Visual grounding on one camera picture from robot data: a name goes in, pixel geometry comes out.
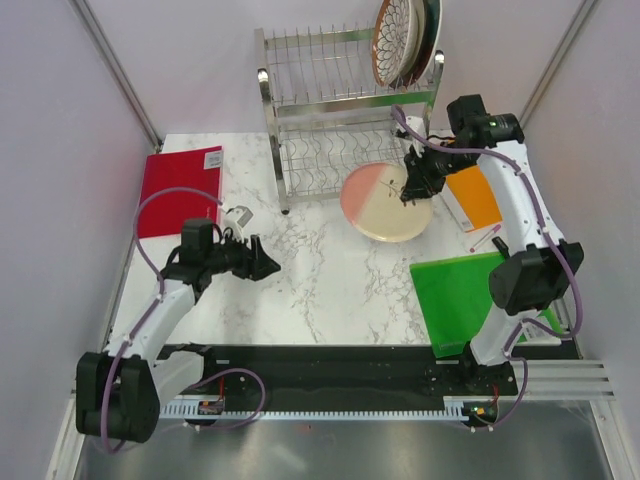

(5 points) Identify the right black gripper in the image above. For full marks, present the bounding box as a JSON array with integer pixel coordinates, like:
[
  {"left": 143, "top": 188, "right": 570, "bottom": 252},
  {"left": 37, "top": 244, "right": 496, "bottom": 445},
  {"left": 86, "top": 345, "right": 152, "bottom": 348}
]
[{"left": 400, "top": 140, "right": 473, "bottom": 202}]

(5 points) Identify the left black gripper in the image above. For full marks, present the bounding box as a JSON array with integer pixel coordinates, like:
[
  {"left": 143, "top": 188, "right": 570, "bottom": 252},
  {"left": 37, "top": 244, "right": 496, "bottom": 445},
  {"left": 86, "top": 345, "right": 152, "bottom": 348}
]
[{"left": 204, "top": 228, "right": 279, "bottom": 282}]

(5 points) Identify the pink and cream plate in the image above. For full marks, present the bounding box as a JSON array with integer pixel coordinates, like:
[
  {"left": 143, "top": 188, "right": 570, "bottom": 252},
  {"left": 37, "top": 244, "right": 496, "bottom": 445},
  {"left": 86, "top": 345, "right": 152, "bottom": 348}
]
[{"left": 340, "top": 162, "right": 433, "bottom": 243}]

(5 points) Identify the white petal pattern plate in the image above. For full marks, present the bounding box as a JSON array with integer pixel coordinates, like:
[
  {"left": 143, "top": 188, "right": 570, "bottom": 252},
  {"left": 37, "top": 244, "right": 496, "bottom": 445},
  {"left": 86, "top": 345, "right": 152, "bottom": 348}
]
[{"left": 371, "top": 0, "right": 418, "bottom": 87}]

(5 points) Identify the red and blue floral plate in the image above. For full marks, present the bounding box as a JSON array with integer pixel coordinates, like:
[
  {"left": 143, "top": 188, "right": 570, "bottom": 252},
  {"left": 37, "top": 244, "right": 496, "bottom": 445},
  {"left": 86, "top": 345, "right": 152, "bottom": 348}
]
[{"left": 413, "top": 0, "right": 443, "bottom": 83}]

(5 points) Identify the brown rimmed cream plate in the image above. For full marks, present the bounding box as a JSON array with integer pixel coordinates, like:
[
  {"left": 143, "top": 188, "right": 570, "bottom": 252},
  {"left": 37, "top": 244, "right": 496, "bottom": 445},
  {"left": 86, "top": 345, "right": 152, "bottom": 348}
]
[{"left": 401, "top": 0, "right": 430, "bottom": 87}]

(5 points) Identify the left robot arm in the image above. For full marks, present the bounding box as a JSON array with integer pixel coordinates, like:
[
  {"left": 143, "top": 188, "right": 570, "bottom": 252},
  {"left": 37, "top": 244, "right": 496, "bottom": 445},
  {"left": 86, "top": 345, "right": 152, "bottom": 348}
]
[{"left": 75, "top": 218, "right": 281, "bottom": 443}]

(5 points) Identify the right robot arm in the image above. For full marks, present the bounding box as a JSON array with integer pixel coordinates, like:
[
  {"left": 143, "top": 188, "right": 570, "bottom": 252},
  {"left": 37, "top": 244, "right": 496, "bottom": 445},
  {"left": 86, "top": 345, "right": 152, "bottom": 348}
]
[{"left": 391, "top": 94, "right": 584, "bottom": 394}]

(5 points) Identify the stainless steel dish rack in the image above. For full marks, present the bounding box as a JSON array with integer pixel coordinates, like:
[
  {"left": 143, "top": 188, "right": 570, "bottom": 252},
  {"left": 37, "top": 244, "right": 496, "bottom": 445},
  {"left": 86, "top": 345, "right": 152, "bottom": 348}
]
[{"left": 254, "top": 28, "right": 445, "bottom": 214}]

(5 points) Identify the orange folder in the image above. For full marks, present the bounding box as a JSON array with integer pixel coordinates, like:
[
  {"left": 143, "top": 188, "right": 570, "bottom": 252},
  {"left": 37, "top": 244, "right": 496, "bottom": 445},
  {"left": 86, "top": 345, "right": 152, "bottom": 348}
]
[{"left": 441, "top": 166, "right": 502, "bottom": 233}]

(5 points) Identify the pink pen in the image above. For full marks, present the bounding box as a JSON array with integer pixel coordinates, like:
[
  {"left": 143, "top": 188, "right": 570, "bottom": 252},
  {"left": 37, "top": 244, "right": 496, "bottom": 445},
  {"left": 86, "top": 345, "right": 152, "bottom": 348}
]
[{"left": 469, "top": 224, "right": 502, "bottom": 253}]

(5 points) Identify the green black highlighter marker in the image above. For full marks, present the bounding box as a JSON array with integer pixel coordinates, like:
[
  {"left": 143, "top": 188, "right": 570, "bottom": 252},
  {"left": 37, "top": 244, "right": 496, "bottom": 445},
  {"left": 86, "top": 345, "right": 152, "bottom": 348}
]
[{"left": 492, "top": 236, "right": 510, "bottom": 259}]

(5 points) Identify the green folder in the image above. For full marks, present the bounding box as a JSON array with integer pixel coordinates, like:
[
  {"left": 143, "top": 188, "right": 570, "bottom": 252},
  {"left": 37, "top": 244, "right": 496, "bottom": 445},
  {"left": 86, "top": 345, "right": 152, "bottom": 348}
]
[{"left": 410, "top": 243, "right": 584, "bottom": 367}]

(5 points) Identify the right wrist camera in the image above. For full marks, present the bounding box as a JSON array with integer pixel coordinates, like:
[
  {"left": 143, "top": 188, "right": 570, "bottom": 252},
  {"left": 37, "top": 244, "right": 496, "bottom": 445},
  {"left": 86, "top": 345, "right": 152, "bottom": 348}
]
[{"left": 395, "top": 116, "right": 427, "bottom": 148}]

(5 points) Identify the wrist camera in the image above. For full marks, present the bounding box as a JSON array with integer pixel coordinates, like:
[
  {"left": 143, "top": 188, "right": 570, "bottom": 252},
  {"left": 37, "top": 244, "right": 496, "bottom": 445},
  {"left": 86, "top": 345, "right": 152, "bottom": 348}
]
[
  {"left": 395, "top": 116, "right": 427, "bottom": 148},
  {"left": 222, "top": 205, "right": 253, "bottom": 241}
]

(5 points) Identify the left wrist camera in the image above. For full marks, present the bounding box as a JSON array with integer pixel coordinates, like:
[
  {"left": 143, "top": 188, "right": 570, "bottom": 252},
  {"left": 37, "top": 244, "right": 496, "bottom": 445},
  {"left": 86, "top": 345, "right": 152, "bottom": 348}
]
[{"left": 222, "top": 205, "right": 253, "bottom": 241}]

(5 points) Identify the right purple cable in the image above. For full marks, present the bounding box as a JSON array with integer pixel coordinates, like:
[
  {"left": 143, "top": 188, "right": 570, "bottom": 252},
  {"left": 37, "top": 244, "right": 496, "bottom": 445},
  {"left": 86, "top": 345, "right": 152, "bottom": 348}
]
[{"left": 391, "top": 105, "right": 584, "bottom": 434}]

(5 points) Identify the purple cable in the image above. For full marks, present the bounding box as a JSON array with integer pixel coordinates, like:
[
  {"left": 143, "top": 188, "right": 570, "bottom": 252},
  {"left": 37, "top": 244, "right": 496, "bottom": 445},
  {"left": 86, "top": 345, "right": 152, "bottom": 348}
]
[
  {"left": 391, "top": 105, "right": 584, "bottom": 434},
  {"left": 99, "top": 187, "right": 266, "bottom": 455}
]

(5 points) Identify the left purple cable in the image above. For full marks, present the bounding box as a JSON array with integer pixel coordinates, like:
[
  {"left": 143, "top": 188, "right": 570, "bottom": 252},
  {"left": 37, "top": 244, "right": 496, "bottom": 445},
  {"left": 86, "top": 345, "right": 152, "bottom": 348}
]
[{"left": 99, "top": 187, "right": 266, "bottom": 455}]

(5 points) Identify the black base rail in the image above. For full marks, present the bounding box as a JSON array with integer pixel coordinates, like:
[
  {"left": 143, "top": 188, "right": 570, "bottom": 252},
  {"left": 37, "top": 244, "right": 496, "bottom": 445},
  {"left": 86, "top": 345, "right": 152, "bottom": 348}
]
[{"left": 160, "top": 344, "right": 518, "bottom": 411}]

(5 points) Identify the aluminium frame post right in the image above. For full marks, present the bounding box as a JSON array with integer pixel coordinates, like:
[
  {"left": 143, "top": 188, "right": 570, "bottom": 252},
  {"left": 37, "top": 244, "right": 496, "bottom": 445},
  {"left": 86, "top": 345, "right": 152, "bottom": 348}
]
[{"left": 519, "top": 0, "right": 600, "bottom": 128}]

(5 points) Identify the aluminium frame post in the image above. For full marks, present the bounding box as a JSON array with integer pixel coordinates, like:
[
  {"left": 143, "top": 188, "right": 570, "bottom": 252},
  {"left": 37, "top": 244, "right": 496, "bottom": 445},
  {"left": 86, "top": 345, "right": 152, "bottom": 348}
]
[
  {"left": 519, "top": 0, "right": 600, "bottom": 128},
  {"left": 69, "top": 0, "right": 163, "bottom": 152}
]

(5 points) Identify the white cable duct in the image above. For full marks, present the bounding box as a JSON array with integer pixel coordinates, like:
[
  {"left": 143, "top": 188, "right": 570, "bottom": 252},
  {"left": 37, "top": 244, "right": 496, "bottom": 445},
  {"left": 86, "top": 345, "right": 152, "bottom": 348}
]
[{"left": 160, "top": 395, "right": 497, "bottom": 422}]

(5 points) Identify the aluminium frame post left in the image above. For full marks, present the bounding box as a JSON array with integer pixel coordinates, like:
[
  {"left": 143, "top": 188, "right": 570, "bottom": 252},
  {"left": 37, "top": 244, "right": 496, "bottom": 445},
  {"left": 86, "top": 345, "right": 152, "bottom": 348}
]
[{"left": 69, "top": 0, "right": 163, "bottom": 152}]

